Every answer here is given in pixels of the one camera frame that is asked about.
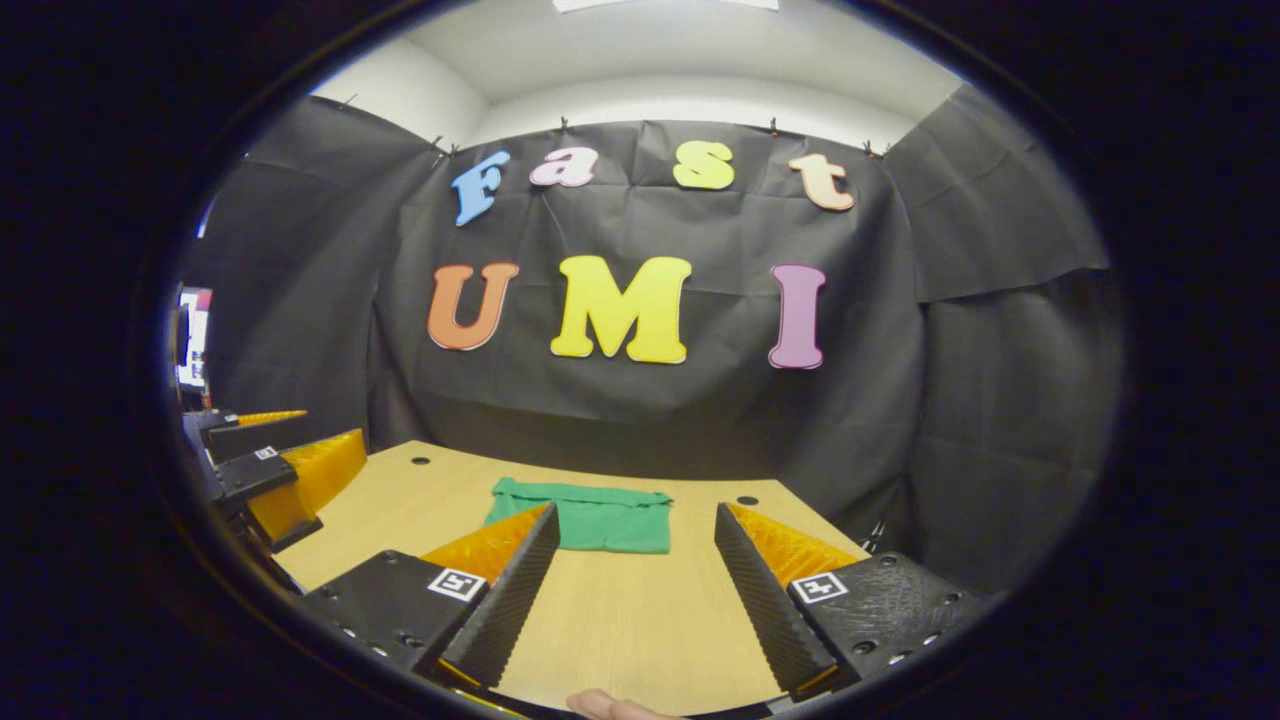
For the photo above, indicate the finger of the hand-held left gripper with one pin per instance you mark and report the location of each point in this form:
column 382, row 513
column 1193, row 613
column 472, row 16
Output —
column 310, row 480
column 260, row 438

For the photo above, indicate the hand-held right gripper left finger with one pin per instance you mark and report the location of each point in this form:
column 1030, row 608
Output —
column 515, row 600

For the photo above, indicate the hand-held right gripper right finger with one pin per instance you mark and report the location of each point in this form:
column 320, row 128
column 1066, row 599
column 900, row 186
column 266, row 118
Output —
column 765, row 610

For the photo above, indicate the green T-shirt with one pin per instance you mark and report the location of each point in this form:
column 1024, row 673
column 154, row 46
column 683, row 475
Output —
column 610, row 520

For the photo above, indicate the computer monitor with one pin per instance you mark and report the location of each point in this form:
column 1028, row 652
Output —
column 194, row 340

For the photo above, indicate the black backdrop cloth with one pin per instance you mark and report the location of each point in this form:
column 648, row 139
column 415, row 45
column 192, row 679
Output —
column 700, row 420

